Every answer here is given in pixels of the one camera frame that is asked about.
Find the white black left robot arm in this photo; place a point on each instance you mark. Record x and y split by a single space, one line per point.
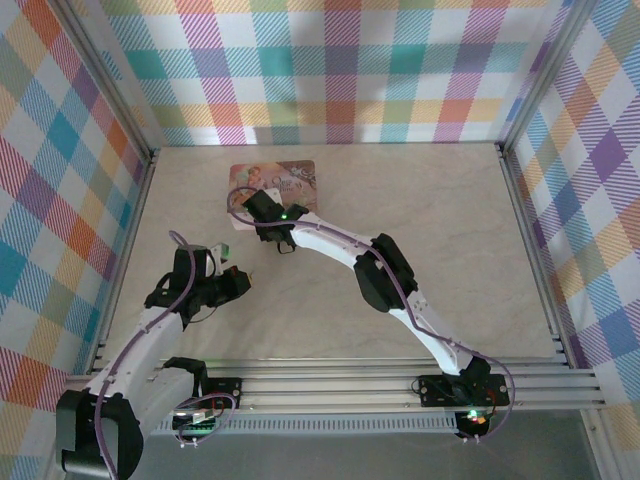
145 345

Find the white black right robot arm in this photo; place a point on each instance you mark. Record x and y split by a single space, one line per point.
325 245

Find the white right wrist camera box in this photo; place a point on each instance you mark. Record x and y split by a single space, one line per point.
272 193

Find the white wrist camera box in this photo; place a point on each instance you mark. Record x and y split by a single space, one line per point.
222 250
272 193

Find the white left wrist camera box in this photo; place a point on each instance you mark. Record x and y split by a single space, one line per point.
222 250

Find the aluminium side rail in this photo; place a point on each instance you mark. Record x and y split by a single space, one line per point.
131 240
531 250

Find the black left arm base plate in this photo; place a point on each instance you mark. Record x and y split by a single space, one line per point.
225 390

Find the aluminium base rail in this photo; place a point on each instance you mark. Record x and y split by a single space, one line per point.
325 385

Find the aluminium frame post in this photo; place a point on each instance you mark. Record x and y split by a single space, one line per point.
544 75
105 75

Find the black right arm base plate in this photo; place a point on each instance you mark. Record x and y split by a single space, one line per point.
435 390

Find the aluminium frame leg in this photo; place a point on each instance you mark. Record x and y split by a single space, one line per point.
600 445

